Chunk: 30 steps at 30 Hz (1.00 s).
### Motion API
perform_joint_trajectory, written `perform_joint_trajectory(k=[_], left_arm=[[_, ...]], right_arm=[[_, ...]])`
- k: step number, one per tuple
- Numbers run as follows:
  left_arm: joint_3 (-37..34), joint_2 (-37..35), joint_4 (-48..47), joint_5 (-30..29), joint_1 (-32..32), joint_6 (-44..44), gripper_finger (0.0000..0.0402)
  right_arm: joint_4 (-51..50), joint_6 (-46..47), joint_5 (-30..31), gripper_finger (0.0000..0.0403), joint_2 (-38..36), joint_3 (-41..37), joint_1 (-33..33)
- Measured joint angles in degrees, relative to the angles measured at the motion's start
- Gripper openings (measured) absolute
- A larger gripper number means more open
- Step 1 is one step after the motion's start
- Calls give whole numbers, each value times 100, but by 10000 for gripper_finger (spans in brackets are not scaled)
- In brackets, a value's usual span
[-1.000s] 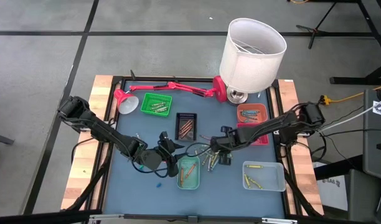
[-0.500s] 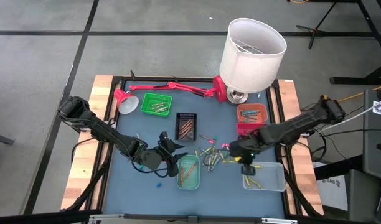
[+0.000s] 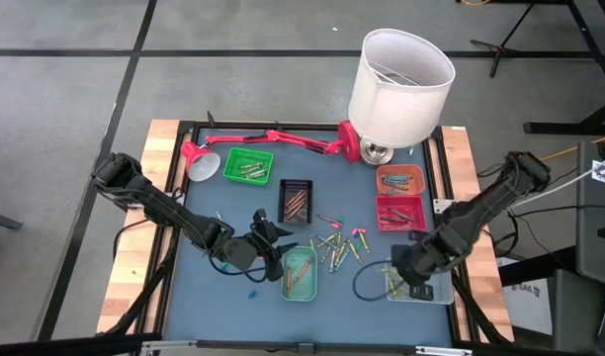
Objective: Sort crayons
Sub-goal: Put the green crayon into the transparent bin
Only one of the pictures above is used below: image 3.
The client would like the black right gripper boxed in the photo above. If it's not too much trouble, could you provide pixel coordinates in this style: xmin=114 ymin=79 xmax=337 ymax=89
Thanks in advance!
xmin=389 ymin=241 xmax=445 ymax=302

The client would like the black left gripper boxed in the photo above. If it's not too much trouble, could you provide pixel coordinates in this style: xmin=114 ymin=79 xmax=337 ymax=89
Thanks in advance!
xmin=217 ymin=220 xmax=301 ymax=278

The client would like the red-brown crayon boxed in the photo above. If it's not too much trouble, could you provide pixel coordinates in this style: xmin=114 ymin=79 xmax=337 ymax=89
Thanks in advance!
xmin=284 ymin=190 xmax=306 ymax=212
xmin=288 ymin=202 xmax=309 ymax=223
xmin=286 ymin=196 xmax=307 ymax=219

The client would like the orange crayon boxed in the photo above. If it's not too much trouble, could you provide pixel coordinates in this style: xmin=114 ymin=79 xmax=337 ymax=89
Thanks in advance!
xmin=293 ymin=259 xmax=314 ymax=286

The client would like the clear plastic bin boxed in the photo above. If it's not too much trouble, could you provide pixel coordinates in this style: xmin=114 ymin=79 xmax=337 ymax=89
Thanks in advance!
xmin=384 ymin=266 xmax=455 ymax=306

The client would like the pink crayon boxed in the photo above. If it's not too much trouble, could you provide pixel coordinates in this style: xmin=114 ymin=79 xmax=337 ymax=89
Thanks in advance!
xmin=317 ymin=214 xmax=344 ymax=230

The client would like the black mesh basket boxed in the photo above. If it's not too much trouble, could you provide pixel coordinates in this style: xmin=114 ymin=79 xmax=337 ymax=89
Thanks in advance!
xmin=277 ymin=178 xmax=313 ymax=224

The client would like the teal plastic bin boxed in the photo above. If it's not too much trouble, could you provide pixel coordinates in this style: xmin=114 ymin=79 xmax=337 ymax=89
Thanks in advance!
xmin=281 ymin=245 xmax=319 ymax=303

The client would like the red mesh basket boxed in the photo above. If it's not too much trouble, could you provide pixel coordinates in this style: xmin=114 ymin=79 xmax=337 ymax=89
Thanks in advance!
xmin=375 ymin=195 xmax=428 ymax=233

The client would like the green mesh basket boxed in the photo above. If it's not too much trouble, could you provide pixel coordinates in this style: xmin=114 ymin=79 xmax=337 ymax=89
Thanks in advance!
xmin=222 ymin=147 xmax=275 ymax=187

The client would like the white labelled box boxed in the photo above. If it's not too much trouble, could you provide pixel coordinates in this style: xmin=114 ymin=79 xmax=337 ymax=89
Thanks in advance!
xmin=499 ymin=278 xmax=555 ymax=337

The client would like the large white paper roll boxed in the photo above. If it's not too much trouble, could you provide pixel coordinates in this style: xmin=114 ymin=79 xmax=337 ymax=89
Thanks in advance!
xmin=180 ymin=120 xmax=363 ymax=182

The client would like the orange plastic bin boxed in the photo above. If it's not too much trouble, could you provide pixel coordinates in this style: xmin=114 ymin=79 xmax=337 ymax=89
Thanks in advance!
xmin=376 ymin=163 xmax=427 ymax=197

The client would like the white shade table lamp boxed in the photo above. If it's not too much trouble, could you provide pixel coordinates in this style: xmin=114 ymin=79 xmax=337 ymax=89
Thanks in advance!
xmin=347 ymin=28 xmax=457 ymax=167

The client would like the grey metal cabinet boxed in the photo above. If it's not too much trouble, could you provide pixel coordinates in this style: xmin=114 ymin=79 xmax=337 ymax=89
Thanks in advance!
xmin=575 ymin=140 xmax=605 ymax=289

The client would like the black tripod stand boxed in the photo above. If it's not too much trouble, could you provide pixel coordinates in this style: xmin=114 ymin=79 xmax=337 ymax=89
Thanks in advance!
xmin=469 ymin=0 xmax=537 ymax=79

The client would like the dark grey floor stand leg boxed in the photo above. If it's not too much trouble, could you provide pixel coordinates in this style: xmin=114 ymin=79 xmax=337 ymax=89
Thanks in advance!
xmin=0 ymin=210 xmax=25 ymax=231

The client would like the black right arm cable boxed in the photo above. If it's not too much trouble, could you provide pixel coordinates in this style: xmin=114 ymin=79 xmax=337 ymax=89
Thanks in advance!
xmin=351 ymin=259 xmax=410 ymax=303

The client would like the black metal rig frame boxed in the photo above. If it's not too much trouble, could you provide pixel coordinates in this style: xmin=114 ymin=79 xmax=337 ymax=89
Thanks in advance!
xmin=97 ymin=120 xmax=514 ymax=356

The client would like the white cable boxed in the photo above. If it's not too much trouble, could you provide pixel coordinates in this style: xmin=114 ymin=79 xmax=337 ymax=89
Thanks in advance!
xmin=509 ymin=149 xmax=605 ymax=212

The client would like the yellow extension cable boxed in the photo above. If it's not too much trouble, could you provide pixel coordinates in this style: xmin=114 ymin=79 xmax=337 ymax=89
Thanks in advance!
xmin=539 ymin=130 xmax=605 ymax=164

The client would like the black table leg frame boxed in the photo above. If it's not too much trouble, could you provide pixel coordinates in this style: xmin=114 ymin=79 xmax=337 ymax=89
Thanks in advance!
xmin=523 ymin=0 xmax=605 ymax=135

